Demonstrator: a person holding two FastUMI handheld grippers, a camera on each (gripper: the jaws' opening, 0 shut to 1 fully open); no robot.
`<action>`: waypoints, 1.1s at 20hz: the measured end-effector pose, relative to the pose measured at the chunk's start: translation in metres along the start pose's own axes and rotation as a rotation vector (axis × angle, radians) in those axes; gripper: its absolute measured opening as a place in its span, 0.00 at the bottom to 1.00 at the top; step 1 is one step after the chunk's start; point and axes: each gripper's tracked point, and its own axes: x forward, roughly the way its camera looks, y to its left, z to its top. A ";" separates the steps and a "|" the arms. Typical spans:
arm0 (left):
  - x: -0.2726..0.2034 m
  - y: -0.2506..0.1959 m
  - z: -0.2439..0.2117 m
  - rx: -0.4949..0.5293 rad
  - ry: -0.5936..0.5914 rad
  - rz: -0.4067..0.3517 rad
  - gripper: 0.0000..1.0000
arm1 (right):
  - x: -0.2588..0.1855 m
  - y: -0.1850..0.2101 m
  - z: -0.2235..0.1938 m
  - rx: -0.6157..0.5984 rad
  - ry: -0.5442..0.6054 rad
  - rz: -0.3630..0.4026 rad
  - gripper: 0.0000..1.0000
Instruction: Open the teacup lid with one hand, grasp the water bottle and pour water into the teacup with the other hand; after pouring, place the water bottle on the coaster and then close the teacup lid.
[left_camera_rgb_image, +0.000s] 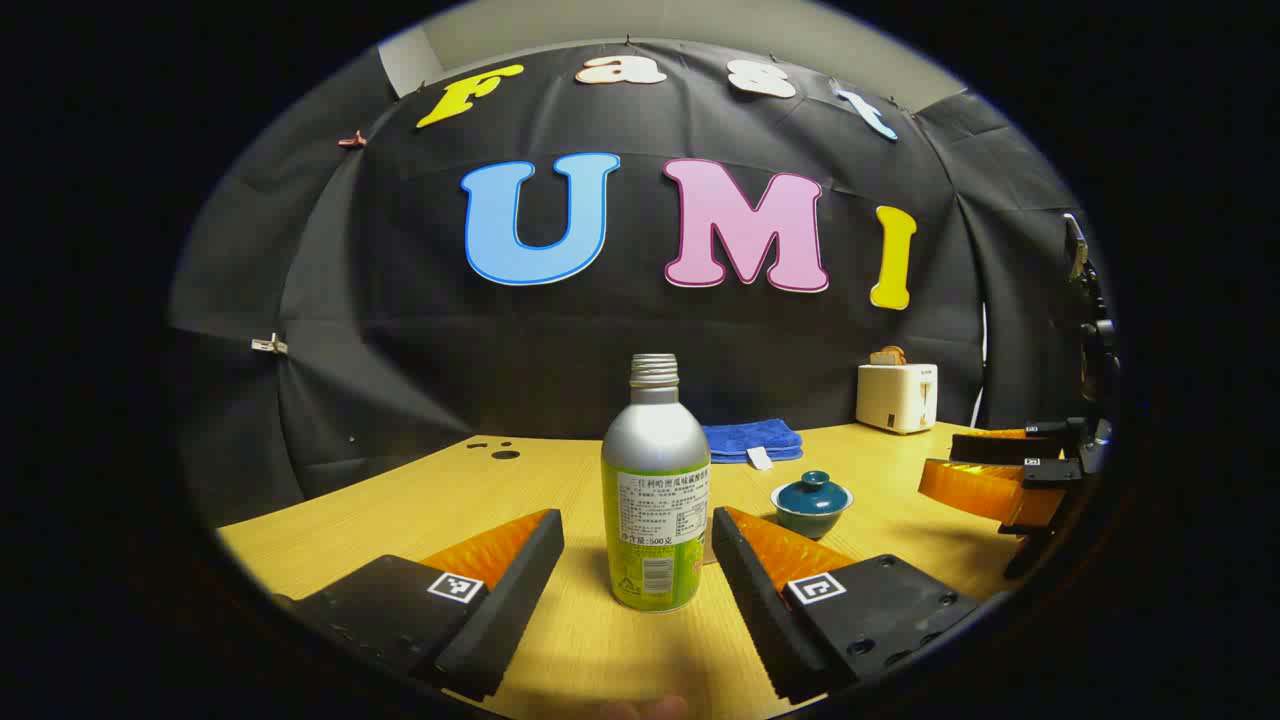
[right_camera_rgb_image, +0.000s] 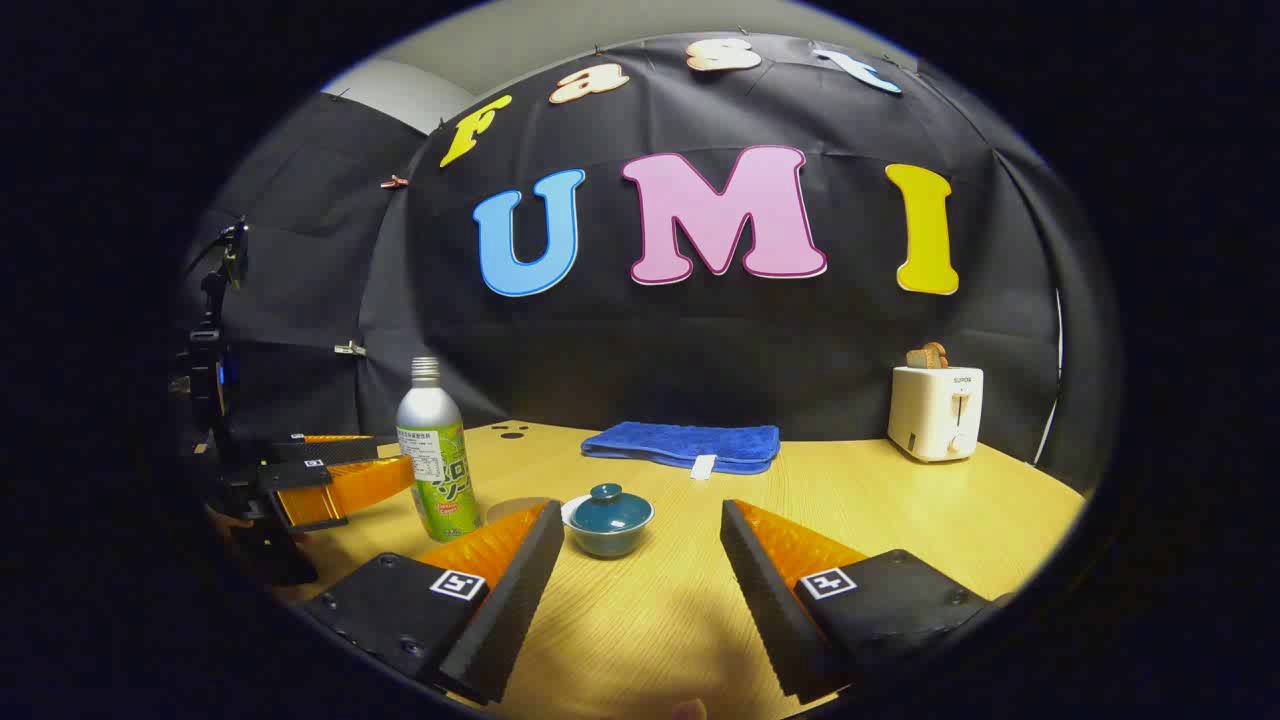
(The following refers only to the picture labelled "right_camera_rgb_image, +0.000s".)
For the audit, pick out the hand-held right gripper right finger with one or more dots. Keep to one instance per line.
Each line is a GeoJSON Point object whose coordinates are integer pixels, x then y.
{"type": "Point", "coordinates": [760, 600]}

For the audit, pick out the toast slice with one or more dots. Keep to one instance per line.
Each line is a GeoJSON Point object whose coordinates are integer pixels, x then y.
{"type": "Point", "coordinates": [940, 353]}
{"type": "Point", "coordinates": [918, 359]}

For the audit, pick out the silver green-label water bottle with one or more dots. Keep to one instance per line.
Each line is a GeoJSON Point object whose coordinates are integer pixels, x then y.
{"type": "Point", "coordinates": [430, 430]}

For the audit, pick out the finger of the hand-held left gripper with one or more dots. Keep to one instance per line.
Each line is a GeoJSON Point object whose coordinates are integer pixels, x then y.
{"type": "Point", "coordinates": [330, 451]}
{"type": "Point", "coordinates": [300, 476]}

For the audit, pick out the black backdrop cloth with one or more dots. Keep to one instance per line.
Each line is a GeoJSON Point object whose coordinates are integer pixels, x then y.
{"type": "Point", "coordinates": [800, 340]}

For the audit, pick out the round brown coaster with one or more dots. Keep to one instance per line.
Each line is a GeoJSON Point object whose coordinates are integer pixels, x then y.
{"type": "Point", "coordinates": [510, 508]}

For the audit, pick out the silver clip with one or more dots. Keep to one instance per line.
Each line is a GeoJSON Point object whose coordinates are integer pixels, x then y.
{"type": "Point", "coordinates": [350, 349]}

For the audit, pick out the teal teacup lid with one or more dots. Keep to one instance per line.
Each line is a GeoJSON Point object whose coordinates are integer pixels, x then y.
{"type": "Point", "coordinates": [608, 512]}

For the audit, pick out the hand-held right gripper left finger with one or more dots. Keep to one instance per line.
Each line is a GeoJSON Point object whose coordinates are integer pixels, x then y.
{"type": "Point", "coordinates": [520, 590]}

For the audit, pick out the copper clip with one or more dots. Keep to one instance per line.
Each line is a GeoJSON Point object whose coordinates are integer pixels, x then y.
{"type": "Point", "coordinates": [395, 182]}

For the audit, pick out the white toaster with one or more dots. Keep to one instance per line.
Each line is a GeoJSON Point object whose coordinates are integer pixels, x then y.
{"type": "Point", "coordinates": [930, 415]}

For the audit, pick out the teal teacup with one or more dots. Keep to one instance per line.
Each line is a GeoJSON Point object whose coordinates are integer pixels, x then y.
{"type": "Point", "coordinates": [610, 543]}

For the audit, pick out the blue towel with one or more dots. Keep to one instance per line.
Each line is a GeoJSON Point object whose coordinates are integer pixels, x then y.
{"type": "Point", "coordinates": [680, 442]}

